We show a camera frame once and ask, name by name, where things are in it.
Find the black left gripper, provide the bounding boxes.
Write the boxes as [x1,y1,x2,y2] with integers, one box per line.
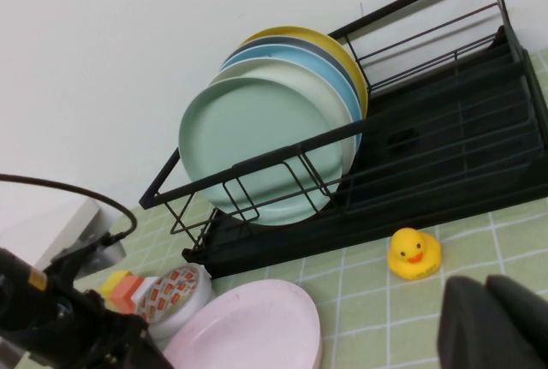
[72,287,175,369]

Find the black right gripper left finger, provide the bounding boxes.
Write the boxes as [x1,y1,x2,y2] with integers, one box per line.
[436,277,533,369]

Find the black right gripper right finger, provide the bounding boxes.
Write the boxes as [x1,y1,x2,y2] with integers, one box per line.
[485,273,548,369]

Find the pink plate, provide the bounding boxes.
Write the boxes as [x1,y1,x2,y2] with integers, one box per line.
[162,279,323,369]

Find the mint green plate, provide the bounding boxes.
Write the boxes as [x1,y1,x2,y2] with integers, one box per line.
[178,76,359,227]

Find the yellow plate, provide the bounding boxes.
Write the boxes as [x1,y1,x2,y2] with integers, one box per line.
[239,25,370,120]

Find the pale off-white plate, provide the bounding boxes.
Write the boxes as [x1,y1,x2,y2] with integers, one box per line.
[208,58,364,160]

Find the light blue plate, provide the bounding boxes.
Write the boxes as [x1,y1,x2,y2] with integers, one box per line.
[220,43,365,130]

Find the grey plate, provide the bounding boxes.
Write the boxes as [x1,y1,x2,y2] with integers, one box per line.
[234,34,363,100]

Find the orange foam block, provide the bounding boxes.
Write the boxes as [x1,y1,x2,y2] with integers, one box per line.
[109,274,146,314]

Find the yellow foam block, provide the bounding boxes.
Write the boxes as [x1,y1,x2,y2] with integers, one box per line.
[100,270,134,301]

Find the white double-sided tape roll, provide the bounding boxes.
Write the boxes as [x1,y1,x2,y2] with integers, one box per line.
[130,264,214,342]

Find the green checkered tablecloth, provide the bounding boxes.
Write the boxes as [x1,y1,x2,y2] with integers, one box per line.
[76,50,548,369]

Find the yellow rubber duck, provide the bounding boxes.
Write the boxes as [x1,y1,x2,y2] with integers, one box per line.
[387,227,443,281]

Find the white side table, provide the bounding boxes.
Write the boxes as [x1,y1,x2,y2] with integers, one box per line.
[0,195,106,271]

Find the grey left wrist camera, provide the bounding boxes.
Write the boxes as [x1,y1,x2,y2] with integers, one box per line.
[79,234,128,278]

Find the black camera cable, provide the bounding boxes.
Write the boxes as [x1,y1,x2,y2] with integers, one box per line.
[0,173,139,247]

